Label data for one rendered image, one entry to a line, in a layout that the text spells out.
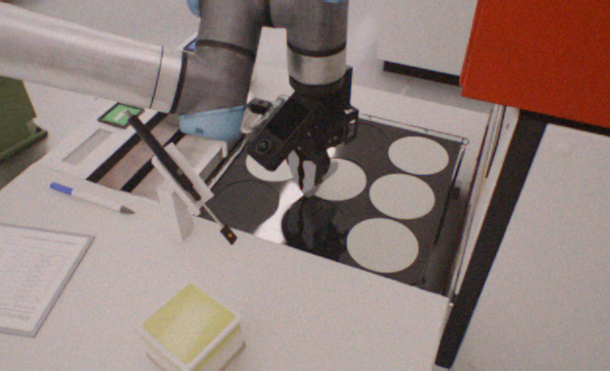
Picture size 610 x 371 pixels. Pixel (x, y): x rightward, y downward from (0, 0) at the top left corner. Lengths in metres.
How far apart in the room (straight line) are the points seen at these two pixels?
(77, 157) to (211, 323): 0.43
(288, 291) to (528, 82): 0.34
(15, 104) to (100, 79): 0.54
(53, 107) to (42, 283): 0.65
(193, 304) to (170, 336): 0.04
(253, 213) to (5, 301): 0.34
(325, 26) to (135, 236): 0.35
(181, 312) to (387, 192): 0.42
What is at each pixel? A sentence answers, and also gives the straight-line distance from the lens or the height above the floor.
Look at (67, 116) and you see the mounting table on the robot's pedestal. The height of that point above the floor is 0.82.
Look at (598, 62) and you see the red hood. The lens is 0.44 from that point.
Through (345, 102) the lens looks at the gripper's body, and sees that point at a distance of 0.73.
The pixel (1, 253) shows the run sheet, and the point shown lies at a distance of 0.74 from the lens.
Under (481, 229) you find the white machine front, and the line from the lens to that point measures 0.54.
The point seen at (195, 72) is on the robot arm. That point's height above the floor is 1.16.
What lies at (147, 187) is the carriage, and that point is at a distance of 0.89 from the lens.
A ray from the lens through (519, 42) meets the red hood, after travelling 0.43.
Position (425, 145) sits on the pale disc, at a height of 0.90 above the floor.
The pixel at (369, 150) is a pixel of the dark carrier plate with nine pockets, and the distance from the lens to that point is 0.90.
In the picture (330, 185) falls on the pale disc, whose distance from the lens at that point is 0.83.
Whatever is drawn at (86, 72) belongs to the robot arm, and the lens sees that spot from 0.60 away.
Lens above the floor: 1.46
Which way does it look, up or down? 43 degrees down
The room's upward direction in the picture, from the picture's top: straight up
